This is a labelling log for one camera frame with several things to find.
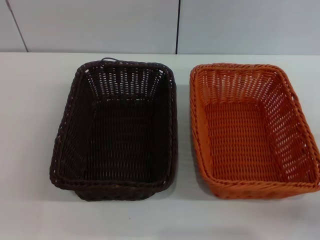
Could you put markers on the dark brown woven basket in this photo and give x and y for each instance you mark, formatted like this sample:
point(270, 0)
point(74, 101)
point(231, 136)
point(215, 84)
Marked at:
point(120, 140)

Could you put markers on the orange woven basket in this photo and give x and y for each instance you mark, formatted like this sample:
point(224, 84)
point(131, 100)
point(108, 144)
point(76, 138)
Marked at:
point(240, 140)

